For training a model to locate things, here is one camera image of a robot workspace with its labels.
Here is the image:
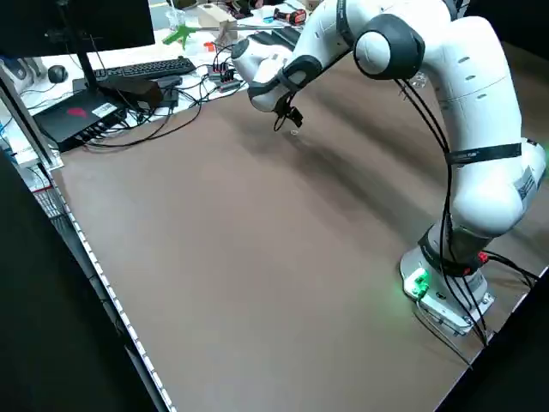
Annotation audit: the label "black base power cable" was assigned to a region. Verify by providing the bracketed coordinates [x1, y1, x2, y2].
[482, 251, 540, 287]

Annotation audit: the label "long black table cable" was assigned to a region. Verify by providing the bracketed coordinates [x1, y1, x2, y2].
[83, 96, 203, 150]

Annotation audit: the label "small black adapter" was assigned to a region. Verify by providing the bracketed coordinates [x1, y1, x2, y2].
[158, 76, 184, 109]

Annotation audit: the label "black keyboard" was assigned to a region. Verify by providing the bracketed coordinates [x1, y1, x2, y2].
[91, 56, 198, 82]

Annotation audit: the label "aluminium corner strut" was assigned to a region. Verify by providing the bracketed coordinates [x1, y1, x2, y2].
[0, 67, 64, 169]

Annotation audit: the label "black computer monitor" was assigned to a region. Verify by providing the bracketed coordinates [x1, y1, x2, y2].
[0, 0, 156, 94]

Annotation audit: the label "black box red logo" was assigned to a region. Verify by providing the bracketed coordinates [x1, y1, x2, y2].
[33, 90, 130, 153]

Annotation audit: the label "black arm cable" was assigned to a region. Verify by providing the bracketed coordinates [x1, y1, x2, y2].
[396, 76, 455, 276]

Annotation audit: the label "white ribbed table edge strip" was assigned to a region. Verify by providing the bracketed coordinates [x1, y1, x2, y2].
[35, 161, 178, 412]

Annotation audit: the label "green plastic stand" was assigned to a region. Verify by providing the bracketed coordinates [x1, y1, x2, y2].
[161, 23, 203, 48]

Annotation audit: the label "grey hub red plugs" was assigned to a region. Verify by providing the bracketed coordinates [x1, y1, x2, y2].
[207, 62, 242, 93]

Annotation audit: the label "black ribbed power brick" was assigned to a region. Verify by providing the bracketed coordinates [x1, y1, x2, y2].
[268, 26, 304, 49]

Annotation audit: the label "dark brown box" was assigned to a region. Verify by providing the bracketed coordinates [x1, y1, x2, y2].
[99, 76, 165, 114]

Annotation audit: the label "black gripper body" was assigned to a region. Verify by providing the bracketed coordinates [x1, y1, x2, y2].
[278, 96, 305, 129]

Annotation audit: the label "light wooden box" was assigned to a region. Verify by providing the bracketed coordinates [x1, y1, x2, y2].
[196, 3, 239, 45]

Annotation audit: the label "red black battery pack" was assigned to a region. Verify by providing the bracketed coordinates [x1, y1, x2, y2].
[273, 7, 308, 26]

